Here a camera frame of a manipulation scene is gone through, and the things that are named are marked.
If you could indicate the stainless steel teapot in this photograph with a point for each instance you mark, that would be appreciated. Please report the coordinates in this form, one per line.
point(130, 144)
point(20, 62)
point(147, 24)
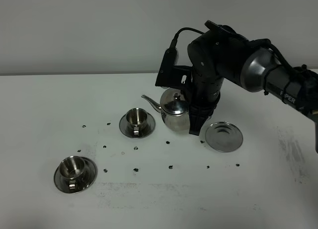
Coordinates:
point(173, 108)

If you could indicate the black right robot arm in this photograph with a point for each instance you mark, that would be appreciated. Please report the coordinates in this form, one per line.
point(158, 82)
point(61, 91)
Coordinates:
point(254, 65)

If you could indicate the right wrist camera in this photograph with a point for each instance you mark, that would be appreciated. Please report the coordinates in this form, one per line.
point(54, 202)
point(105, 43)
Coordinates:
point(171, 75)

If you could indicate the near steel saucer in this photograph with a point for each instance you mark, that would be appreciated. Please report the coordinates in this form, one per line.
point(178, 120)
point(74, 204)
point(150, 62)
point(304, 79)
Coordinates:
point(88, 178)

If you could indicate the near steel teacup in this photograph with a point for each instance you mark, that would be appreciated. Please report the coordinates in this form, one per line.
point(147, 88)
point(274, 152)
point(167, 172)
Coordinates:
point(72, 170)

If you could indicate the steel teacup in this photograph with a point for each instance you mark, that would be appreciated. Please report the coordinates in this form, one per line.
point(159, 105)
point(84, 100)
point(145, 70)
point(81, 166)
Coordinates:
point(72, 170)
point(136, 119)

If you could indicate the far steel saucer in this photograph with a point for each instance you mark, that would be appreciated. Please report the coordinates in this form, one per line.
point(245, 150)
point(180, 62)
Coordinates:
point(147, 131)

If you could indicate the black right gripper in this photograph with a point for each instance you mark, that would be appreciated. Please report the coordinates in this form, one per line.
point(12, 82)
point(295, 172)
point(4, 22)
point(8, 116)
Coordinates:
point(205, 97)

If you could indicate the teapot steel saucer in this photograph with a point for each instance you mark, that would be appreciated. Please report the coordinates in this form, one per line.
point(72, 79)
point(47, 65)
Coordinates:
point(224, 137)

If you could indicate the far steel teacup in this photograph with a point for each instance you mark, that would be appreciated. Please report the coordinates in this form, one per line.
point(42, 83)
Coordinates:
point(136, 119)

